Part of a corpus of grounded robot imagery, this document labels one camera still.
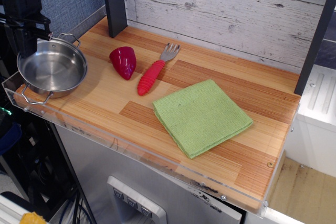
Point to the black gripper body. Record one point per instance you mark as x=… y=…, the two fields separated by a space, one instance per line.
x=26 y=14

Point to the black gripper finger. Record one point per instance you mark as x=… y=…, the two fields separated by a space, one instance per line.
x=26 y=42

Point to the stainless steel two-handled pot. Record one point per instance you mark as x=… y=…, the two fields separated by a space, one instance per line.
x=55 y=70

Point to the red toy bell pepper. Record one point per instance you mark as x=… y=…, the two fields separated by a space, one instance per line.
x=124 y=61

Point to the silver toy fridge cabinet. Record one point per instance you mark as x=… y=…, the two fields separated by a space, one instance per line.
x=95 y=155

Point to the yellow object at corner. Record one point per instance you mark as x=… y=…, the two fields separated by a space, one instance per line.
x=32 y=218

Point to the green folded cloth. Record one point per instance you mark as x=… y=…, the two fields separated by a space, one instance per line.
x=200 y=117

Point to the grey water dispenser panel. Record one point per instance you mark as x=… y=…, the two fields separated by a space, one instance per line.
x=132 y=206

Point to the clear acrylic table guard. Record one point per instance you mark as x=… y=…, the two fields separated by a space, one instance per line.
x=239 y=171

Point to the white toy sink unit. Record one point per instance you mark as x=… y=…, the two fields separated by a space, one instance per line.
x=311 y=138

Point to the dark left upright post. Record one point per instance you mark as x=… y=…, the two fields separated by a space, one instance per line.
x=116 y=16

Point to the dark upright post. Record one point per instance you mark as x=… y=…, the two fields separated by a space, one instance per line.
x=319 y=34
x=116 y=16

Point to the red handled metal fork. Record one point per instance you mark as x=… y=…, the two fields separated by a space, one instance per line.
x=148 y=79

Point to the dark right upright post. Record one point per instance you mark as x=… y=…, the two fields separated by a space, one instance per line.
x=319 y=34

